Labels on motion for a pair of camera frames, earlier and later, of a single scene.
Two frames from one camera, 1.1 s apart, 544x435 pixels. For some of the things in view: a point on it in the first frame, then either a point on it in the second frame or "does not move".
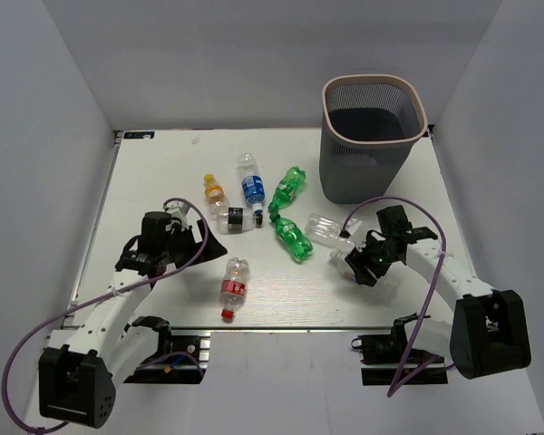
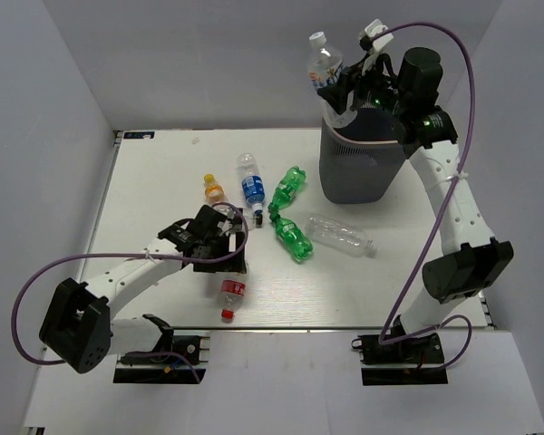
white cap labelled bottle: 387,285 to 325,63
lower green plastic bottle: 298,246 does not move
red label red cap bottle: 233,286 does not move
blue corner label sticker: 139,135 does not move
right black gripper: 355,261 to 337,94
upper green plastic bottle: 286,188 does not move
